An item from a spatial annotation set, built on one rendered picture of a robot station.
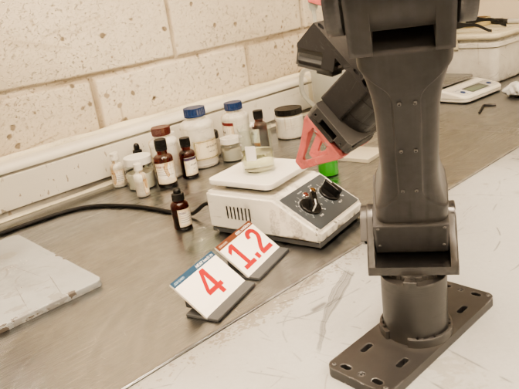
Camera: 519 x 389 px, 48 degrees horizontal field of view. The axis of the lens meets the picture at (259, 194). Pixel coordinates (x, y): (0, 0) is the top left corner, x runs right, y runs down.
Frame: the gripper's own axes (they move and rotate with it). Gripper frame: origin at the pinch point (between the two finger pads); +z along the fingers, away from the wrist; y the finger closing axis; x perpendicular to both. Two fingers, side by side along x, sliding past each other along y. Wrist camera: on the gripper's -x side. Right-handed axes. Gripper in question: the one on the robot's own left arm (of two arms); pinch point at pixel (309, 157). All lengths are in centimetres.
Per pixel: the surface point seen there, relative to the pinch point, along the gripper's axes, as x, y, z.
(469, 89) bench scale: 2, -94, 13
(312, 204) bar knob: 4.8, -1.3, 5.7
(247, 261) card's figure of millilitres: 5.4, 9.6, 11.5
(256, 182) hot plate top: -3.0, 0.0, 10.1
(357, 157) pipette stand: 0.8, -37.5, 17.8
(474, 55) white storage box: -5, -114, 13
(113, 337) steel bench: 3.3, 28.7, 16.3
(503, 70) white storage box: 3, -117, 11
